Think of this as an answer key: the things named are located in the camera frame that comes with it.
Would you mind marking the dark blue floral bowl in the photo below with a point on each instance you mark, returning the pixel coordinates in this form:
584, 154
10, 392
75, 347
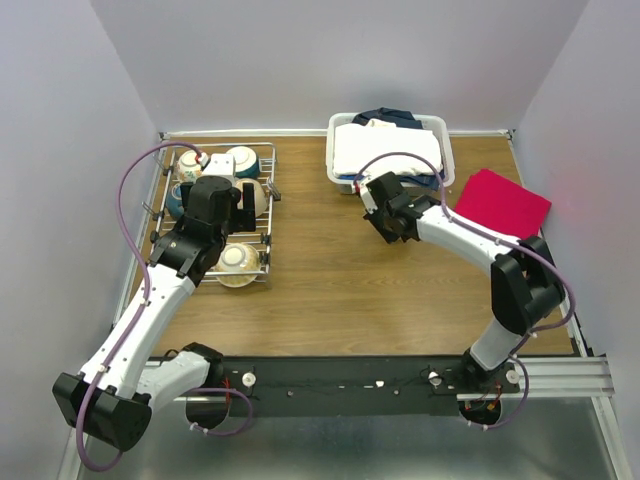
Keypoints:
173, 203

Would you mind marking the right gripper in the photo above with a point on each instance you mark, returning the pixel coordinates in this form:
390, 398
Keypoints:
388, 236

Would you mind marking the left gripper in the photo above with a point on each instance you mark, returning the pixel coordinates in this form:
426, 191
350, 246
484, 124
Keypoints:
244, 218

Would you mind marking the red folded cloth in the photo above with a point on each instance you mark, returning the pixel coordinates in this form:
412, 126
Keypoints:
502, 205

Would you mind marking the plain beige bowl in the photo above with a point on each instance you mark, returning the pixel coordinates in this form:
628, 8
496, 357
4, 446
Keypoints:
260, 198

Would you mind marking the white plastic laundry basket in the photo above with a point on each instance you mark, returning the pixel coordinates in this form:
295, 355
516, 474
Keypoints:
390, 150

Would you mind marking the dark blue cloth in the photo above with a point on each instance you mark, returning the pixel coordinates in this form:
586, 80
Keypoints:
382, 116

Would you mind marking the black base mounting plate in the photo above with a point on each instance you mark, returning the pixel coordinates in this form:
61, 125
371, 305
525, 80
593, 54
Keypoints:
337, 386

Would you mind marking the metal wire dish rack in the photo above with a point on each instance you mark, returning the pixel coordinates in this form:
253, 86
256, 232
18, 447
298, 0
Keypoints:
260, 239

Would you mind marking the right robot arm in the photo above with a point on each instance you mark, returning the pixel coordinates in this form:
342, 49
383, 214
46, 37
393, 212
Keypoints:
525, 286

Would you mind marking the yellow dotted white bowl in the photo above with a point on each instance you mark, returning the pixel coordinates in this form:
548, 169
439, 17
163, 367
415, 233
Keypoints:
238, 264

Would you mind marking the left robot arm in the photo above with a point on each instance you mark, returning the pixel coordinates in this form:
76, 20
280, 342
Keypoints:
112, 397

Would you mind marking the white folded cloth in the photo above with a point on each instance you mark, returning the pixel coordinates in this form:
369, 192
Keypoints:
355, 145

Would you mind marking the teal white bowl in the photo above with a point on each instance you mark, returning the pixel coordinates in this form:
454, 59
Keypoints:
247, 164

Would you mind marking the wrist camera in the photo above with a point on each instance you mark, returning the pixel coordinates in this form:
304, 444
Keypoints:
365, 195
218, 165

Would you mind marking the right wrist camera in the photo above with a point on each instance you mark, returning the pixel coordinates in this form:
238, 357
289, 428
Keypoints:
365, 195

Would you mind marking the white floral bowl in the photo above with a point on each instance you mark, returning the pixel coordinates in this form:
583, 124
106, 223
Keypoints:
189, 166

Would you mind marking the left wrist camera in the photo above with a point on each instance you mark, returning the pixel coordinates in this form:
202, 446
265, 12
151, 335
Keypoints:
218, 165

